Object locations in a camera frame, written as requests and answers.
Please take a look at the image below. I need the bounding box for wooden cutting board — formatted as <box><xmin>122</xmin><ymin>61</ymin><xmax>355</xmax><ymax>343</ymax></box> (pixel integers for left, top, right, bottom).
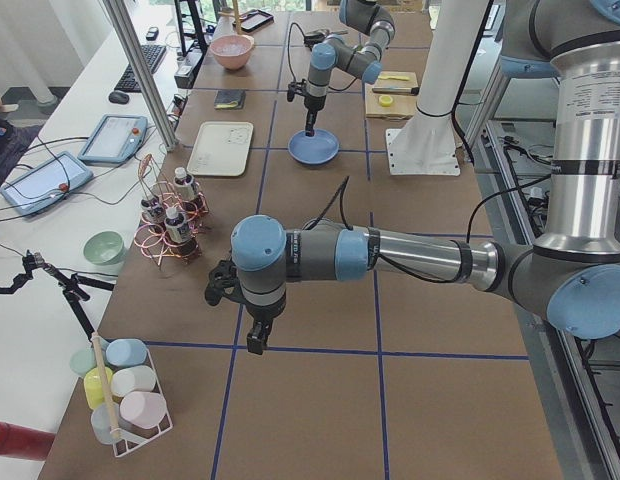
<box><xmin>365</xmin><ymin>71</ymin><xmax>419</xmax><ymax>119</ymax></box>

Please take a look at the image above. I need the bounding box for light blue cup in rack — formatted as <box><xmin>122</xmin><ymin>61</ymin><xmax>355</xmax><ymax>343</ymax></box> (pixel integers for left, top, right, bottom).
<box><xmin>90</xmin><ymin>403</ymin><xmax>117</xmax><ymax>445</ymax></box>

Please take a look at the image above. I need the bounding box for aluminium frame post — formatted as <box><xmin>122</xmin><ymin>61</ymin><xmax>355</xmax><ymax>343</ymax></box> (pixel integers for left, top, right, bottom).
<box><xmin>103</xmin><ymin>0</ymin><xmax>178</xmax><ymax>152</ymax></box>

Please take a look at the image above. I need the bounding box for tea bottle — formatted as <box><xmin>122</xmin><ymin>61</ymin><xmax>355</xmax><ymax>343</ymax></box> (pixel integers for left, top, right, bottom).
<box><xmin>141</xmin><ymin>195</ymin><xmax>165</xmax><ymax>224</ymax></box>
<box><xmin>174</xmin><ymin>167</ymin><xmax>198</xmax><ymax>211</ymax></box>
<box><xmin>165</xmin><ymin>206</ymin><xmax>192</xmax><ymax>256</ymax></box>

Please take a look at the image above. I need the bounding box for tea bottle right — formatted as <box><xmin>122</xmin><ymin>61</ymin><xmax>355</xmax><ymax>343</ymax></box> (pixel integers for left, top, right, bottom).
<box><xmin>174</xmin><ymin>167</ymin><xmax>198</xmax><ymax>211</ymax></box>

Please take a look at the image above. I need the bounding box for grey folded cloth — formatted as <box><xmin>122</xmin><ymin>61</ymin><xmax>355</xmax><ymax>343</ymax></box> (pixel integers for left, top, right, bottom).
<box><xmin>214</xmin><ymin>89</ymin><xmax>246</xmax><ymax>110</ymax></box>

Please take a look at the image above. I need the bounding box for green bowl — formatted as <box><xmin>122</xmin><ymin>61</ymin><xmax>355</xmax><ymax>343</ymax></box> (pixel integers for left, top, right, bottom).
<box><xmin>83</xmin><ymin>231</ymin><xmax>126</xmax><ymax>266</ymax></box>

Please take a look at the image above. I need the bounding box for blue plate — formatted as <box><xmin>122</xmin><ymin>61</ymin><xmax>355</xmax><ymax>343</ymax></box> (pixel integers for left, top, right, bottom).
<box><xmin>288</xmin><ymin>128</ymin><xmax>340</xmax><ymax>165</ymax></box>

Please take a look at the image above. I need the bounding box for cream bear tray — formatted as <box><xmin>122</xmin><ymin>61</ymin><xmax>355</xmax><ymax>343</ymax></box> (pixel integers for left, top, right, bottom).
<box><xmin>186</xmin><ymin>121</ymin><xmax>254</xmax><ymax>177</ymax></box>

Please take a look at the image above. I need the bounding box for black tripod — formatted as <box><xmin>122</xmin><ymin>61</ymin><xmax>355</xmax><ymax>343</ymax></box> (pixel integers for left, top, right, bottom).
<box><xmin>0</xmin><ymin>251</ymin><xmax>116</xmax><ymax>344</ymax></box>

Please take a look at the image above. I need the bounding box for red bottle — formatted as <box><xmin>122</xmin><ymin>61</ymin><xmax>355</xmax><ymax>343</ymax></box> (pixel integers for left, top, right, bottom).
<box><xmin>0</xmin><ymin>421</ymin><xmax>55</xmax><ymax>461</ymax></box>

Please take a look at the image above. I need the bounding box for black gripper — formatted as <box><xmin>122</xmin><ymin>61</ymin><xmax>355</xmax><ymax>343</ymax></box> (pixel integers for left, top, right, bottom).
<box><xmin>287</xmin><ymin>80</ymin><xmax>326</xmax><ymax>136</ymax></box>
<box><xmin>204</xmin><ymin>260</ymin><xmax>276</xmax><ymax>354</ymax></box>

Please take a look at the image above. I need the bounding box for white cup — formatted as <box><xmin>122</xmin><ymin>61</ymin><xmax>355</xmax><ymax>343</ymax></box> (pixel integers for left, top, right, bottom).
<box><xmin>111</xmin><ymin>365</ymin><xmax>157</xmax><ymax>397</ymax></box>

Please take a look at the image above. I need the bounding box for pink bowl of ice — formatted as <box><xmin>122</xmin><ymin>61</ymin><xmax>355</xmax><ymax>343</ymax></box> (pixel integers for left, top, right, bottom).
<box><xmin>209</xmin><ymin>35</ymin><xmax>255</xmax><ymax>71</ymax></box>

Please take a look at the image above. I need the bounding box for green cup in rack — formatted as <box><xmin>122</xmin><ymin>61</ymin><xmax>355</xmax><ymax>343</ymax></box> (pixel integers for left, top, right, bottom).
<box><xmin>69</xmin><ymin>348</ymin><xmax>97</xmax><ymax>378</ymax></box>

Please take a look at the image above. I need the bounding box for tea bottle left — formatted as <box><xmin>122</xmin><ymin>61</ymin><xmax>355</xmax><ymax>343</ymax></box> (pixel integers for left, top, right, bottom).
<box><xmin>141</xmin><ymin>195</ymin><xmax>165</xmax><ymax>224</ymax></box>

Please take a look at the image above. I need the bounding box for blue teach pendant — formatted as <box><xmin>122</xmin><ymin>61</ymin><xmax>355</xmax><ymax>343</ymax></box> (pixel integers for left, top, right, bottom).
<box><xmin>78</xmin><ymin>114</ymin><xmax>148</xmax><ymax>164</ymax></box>
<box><xmin>0</xmin><ymin>151</ymin><xmax>93</xmax><ymax>216</ymax></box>

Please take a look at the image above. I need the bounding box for steel muddler black cap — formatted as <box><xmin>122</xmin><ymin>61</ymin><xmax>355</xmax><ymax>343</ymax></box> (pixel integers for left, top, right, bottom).
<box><xmin>372</xmin><ymin>87</ymin><xmax>420</xmax><ymax>96</ymax></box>

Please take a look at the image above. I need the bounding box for black computer mouse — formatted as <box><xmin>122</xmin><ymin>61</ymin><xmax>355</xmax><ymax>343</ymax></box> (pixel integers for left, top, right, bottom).
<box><xmin>108</xmin><ymin>90</ymin><xmax>130</xmax><ymax>105</ymax></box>

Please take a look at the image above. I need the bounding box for yellow cup in rack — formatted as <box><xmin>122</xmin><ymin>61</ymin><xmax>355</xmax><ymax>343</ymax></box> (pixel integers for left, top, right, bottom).
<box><xmin>83</xmin><ymin>367</ymin><xmax>105</xmax><ymax>410</ymax></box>

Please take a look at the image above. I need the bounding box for half lemon slice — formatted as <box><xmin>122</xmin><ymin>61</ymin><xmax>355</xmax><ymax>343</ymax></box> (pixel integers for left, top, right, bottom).
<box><xmin>378</xmin><ymin>95</ymin><xmax>394</xmax><ymax>107</ymax></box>

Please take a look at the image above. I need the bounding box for tea bottle front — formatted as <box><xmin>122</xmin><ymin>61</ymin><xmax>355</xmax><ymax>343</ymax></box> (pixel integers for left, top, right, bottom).
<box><xmin>165</xmin><ymin>206</ymin><xmax>192</xmax><ymax>256</ymax></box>

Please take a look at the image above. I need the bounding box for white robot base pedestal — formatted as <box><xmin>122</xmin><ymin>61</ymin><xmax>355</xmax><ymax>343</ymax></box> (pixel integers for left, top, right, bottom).
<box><xmin>386</xmin><ymin>0</ymin><xmax>492</xmax><ymax>176</ymax></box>

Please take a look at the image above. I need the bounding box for black keyboard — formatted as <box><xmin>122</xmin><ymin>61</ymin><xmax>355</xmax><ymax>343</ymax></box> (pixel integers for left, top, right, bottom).
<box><xmin>113</xmin><ymin>43</ymin><xmax>169</xmax><ymax>93</ymax></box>

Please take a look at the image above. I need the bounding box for yellow plastic knife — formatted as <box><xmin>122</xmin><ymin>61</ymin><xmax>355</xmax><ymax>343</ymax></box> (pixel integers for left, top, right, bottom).
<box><xmin>378</xmin><ymin>74</ymin><xmax>411</xmax><ymax>82</ymax></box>

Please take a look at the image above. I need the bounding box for pink cup in rack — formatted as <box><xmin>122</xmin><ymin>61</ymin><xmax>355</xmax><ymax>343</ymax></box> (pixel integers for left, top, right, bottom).
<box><xmin>119</xmin><ymin>391</ymin><xmax>167</xmax><ymax>429</ymax></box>

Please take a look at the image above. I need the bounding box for blue teach pendant far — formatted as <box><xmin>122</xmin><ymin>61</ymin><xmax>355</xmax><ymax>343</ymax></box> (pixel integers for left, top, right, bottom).
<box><xmin>78</xmin><ymin>114</ymin><xmax>148</xmax><ymax>164</ymax></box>

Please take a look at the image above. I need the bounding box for copper wire bottle rack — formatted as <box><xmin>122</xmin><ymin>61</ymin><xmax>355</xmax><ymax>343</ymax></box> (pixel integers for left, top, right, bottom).
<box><xmin>134</xmin><ymin>154</ymin><xmax>209</xmax><ymax>265</ymax></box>

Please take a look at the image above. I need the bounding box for white wire cup rack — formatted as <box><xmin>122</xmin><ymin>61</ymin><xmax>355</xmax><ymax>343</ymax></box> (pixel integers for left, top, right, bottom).
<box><xmin>82</xmin><ymin>332</ymin><xmax>173</xmax><ymax>458</ymax></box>

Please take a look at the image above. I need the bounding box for blue teach pendant near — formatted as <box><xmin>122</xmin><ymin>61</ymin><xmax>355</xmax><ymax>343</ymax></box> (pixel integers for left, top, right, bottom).
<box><xmin>0</xmin><ymin>151</ymin><xmax>93</xmax><ymax>216</ymax></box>

